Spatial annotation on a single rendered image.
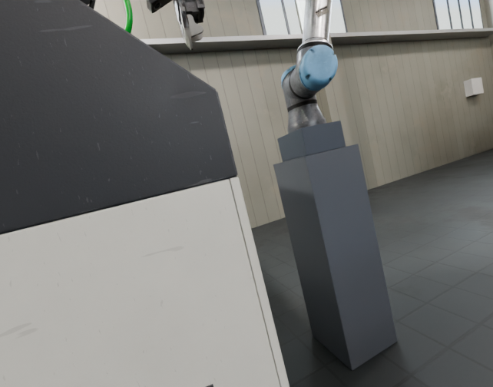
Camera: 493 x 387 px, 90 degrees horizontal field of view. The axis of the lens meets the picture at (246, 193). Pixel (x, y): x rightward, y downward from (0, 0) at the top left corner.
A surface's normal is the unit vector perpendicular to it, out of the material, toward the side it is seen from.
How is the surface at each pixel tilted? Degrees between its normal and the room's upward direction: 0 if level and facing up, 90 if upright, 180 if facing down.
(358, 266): 90
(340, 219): 90
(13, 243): 90
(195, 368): 90
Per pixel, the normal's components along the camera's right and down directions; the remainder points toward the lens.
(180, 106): 0.25, 0.02
